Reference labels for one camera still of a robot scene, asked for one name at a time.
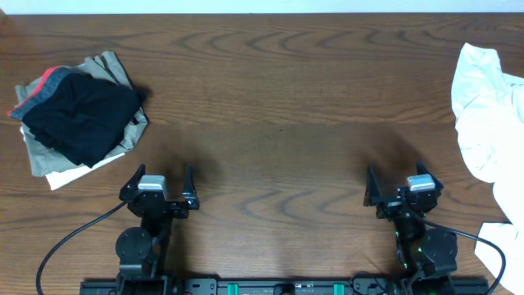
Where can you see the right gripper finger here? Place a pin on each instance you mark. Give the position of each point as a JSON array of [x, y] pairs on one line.
[[422, 170], [372, 194]]

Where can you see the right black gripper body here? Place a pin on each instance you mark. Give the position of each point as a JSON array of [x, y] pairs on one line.
[[390, 206]]

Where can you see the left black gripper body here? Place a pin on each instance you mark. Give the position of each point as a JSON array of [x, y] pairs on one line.
[[155, 206]]

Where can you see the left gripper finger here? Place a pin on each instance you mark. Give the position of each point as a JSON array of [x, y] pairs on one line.
[[189, 190], [131, 186]]

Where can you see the white graphic t-shirt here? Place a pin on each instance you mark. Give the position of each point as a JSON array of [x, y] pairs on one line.
[[488, 106]]

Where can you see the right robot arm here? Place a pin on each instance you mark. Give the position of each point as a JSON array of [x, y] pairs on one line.
[[421, 248]]

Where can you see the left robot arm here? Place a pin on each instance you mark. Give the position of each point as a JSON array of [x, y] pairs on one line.
[[142, 249]]

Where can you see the white folded garment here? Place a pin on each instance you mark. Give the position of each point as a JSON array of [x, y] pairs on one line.
[[73, 174]]

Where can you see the black folded garment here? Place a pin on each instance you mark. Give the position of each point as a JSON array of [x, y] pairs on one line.
[[80, 117]]

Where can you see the khaki folded garment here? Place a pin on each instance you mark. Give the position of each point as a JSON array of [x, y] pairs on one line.
[[106, 66]]

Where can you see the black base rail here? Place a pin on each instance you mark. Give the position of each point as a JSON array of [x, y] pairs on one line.
[[366, 285]]

